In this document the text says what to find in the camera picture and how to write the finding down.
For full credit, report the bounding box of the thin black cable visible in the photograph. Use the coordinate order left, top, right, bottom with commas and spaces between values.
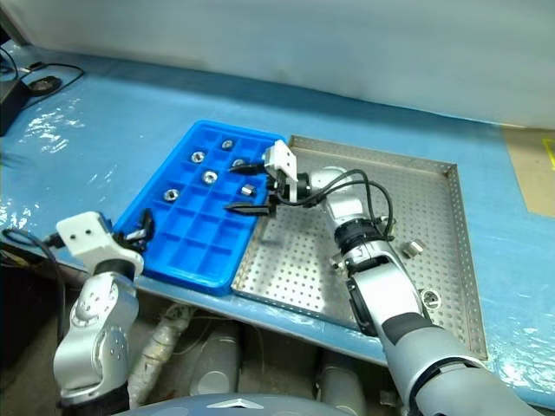
0, 45, 86, 94

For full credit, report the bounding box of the black box device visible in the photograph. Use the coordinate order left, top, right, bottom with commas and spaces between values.
0, 77, 29, 138

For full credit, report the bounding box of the blue compartment tray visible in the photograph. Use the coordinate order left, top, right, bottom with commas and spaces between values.
113, 120, 288, 298

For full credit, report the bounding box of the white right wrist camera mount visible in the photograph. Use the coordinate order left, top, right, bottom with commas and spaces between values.
263, 140, 301, 204

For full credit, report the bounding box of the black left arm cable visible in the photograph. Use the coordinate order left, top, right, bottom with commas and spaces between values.
1, 227, 69, 343

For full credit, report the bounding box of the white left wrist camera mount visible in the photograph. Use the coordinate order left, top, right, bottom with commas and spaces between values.
55, 211, 145, 272

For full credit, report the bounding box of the white wrapped pipe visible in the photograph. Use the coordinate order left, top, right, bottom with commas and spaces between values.
129, 302, 194, 408

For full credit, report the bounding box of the perforated steel tray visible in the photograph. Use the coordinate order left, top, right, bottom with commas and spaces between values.
231, 134, 489, 361

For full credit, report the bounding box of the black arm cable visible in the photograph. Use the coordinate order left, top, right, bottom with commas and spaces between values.
1, 227, 69, 343
277, 168, 398, 242

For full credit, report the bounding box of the grey rounded cylinder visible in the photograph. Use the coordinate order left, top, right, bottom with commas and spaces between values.
190, 322, 242, 398
318, 350, 369, 416

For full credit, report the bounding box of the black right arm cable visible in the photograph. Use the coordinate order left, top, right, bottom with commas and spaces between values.
277, 168, 398, 242

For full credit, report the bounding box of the grey robot torso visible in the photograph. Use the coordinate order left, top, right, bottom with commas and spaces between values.
110, 392, 391, 416

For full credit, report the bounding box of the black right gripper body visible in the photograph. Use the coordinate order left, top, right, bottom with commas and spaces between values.
265, 170, 291, 218

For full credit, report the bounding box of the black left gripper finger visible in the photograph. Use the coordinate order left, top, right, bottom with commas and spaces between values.
123, 228, 152, 252
136, 208, 156, 237

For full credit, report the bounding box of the brown cardboard sheet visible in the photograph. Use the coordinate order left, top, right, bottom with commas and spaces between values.
502, 125, 555, 213

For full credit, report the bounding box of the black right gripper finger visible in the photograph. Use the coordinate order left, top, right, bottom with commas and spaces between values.
228, 160, 266, 176
223, 200, 273, 218

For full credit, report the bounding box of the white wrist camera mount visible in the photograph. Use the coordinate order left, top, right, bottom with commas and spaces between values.
263, 140, 301, 204
55, 211, 145, 272

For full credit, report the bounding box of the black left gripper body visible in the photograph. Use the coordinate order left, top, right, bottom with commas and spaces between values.
112, 231, 145, 257

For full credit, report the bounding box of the blue table cover sheet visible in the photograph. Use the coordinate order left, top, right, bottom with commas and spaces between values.
0, 45, 555, 411

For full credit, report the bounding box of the black round disc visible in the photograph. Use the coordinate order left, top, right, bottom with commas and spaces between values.
25, 75, 62, 93

